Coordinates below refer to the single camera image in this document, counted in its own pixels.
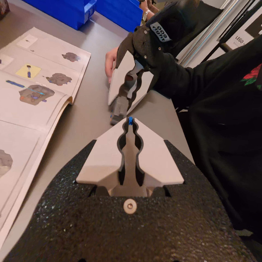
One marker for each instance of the black office chair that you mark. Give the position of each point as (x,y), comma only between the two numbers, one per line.
(204,18)

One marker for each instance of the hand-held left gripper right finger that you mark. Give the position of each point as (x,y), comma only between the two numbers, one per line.
(161,163)

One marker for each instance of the blue toy pin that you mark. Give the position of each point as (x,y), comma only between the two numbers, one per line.
(130,121)

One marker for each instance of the person's right hand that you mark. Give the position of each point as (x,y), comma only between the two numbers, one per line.
(110,61)

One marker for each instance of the aluminium frame post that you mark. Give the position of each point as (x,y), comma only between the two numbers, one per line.
(221,26)

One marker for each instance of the dark grey toy motor block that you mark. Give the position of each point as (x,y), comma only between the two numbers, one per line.
(119,108)

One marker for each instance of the white printed sign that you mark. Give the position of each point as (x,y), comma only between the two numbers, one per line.
(239,38)

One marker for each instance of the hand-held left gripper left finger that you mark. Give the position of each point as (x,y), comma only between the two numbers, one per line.
(98,161)

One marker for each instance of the blue plastic storage bin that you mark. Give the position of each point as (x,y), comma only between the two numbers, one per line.
(61,12)
(118,10)

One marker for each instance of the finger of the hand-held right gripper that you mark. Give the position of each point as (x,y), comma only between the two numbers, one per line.
(120,73)
(144,84)

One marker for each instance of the person's black sweater torso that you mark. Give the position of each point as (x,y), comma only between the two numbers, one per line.
(225,153)

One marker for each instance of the open instruction booklet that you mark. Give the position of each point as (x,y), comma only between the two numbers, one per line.
(30,106)

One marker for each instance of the dark toy truck box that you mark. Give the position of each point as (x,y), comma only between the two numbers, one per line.
(3,8)

